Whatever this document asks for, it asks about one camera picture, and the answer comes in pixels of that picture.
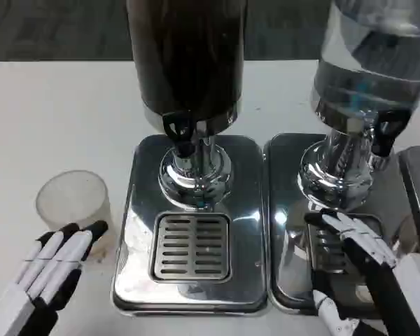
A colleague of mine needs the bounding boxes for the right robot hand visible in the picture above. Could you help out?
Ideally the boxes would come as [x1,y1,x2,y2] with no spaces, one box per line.
[303,207,420,336]

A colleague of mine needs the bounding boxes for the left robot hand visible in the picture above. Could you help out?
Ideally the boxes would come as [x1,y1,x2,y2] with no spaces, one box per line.
[0,220,109,336]

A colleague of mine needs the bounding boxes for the clear ribbed glass cup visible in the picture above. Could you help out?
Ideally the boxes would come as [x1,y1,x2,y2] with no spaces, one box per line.
[34,170,112,246]

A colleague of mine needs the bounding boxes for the black dispenser tap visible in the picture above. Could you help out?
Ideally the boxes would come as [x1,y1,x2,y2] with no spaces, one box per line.
[370,108,412,158]
[162,110,197,157]

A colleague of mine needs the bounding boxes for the steel drip tray grid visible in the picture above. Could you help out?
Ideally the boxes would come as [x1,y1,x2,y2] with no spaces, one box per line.
[307,213,386,274]
[150,211,232,283]

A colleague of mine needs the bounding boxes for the clear water dispenser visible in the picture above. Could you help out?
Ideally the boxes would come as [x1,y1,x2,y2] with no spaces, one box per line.
[264,0,420,321]

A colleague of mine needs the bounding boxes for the dark drink dispenser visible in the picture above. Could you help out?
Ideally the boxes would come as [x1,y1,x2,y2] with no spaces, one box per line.
[111,0,270,319]

